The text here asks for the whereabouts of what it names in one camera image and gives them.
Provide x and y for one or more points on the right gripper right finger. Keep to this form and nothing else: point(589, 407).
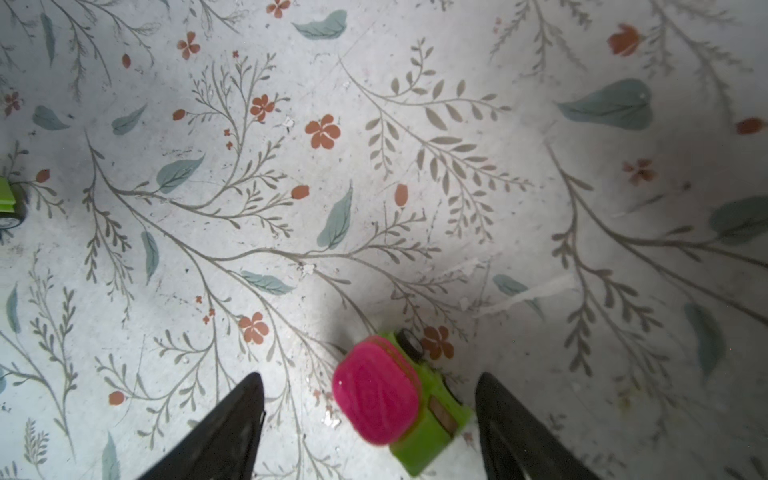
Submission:
point(515, 444)

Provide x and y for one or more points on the pink green toy car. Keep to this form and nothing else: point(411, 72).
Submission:
point(393, 397)

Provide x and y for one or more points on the orange green toy car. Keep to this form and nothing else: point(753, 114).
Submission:
point(12, 209)

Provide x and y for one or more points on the floral patterned table mat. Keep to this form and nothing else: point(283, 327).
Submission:
point(569, 195)

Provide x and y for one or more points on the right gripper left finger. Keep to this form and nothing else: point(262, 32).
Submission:
point(225, 443)

